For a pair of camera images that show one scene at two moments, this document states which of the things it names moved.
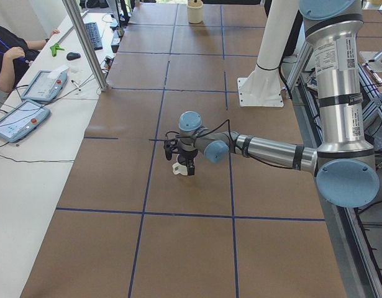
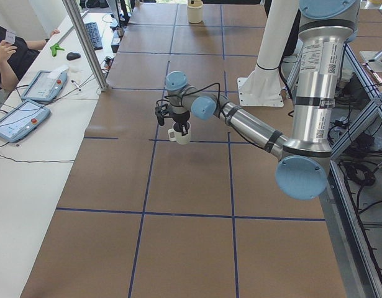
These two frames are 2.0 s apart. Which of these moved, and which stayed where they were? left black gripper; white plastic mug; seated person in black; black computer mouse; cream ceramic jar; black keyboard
Moved: left black gripper; white plastic mug
Stayed: black computer mouse; seated person in black; black keyboard; cream ceramic jar
